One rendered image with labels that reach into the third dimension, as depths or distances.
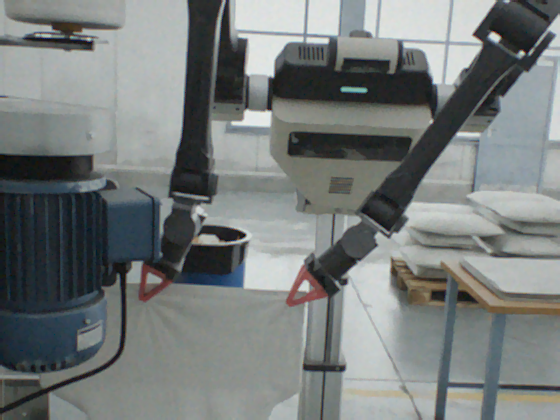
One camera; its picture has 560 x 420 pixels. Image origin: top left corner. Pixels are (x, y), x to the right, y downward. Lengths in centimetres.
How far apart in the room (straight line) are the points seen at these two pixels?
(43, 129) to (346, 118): 88
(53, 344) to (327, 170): 94
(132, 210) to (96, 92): 857
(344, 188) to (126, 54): 782
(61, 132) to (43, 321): 23
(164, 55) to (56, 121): 848
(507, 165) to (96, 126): 923
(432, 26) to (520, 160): 232
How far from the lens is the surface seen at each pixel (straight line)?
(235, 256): 340
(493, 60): 110
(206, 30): 105
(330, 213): 175
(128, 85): 932
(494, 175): 982
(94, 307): 87
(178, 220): 110
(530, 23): 110
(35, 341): 86
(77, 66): 947
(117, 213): 86
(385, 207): 117
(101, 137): 82
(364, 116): 153
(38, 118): 78
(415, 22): 946
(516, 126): 986
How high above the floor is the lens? 146
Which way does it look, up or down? 11 degrees down
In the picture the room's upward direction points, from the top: 3 degrees clockwise
